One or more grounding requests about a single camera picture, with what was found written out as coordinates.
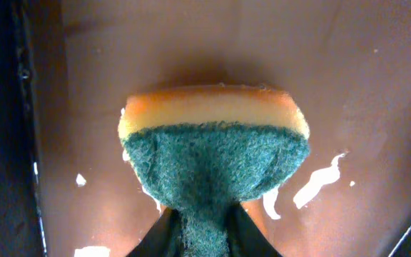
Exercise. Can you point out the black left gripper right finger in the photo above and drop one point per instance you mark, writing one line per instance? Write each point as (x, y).
(244, 237)

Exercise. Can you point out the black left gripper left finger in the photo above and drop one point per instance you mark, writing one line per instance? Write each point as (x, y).
(164, 238)

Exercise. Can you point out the green yellow sponge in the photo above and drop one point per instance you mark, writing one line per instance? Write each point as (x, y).
(201, 149)

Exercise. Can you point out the black plastic tray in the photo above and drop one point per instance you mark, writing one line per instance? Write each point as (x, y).
(66, 68)

